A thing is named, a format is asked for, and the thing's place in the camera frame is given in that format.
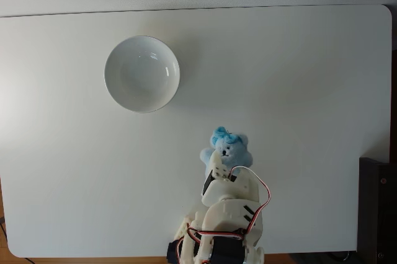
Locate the skyblue plush bear doll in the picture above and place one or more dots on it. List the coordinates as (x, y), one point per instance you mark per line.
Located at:
(231, 152)

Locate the white ceramic bowl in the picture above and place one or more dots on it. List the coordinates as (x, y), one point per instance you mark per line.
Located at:
(142, 74)

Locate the dark wooden furniture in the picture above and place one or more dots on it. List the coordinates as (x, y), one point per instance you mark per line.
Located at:
(378, 208)

